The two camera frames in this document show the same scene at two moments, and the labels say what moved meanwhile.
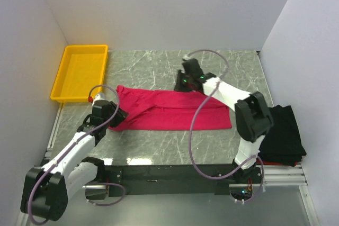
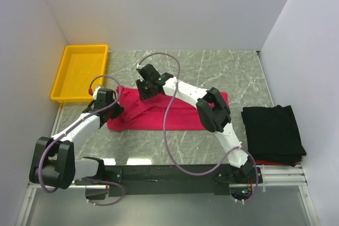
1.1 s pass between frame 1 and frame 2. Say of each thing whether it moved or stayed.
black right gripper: moved
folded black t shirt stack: stayed
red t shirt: stayed
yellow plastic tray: stayed
